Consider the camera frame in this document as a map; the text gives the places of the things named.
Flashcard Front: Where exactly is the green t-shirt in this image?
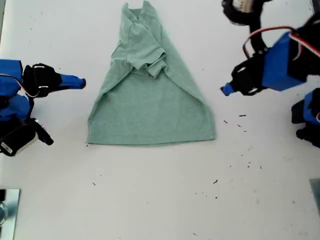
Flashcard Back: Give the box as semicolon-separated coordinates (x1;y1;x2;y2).
86;0;217;147

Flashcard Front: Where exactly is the black camera box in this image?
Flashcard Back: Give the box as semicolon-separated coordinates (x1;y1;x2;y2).
221;0;266;26
0;117;55;158

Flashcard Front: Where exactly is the red white servo wire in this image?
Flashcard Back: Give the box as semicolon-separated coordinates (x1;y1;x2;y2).
0;73;42;99
242;26;320;62

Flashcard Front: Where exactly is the round steel post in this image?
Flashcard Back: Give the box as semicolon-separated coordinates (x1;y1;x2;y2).
0;201;9;225

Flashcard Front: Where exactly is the black camera stalk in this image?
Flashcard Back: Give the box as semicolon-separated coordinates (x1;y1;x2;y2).
248;22;267;55
27;96;36;121

